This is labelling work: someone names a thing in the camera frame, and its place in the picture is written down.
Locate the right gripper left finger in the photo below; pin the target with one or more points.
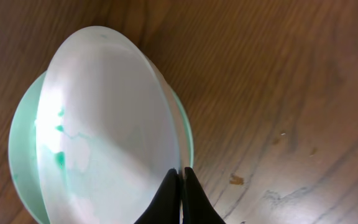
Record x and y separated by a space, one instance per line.
165 205

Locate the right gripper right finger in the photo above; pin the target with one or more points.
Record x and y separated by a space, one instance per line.
196 206

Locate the white plate with green stain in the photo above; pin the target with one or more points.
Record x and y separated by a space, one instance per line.
99 49

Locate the mint plate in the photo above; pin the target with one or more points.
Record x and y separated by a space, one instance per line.
22 149

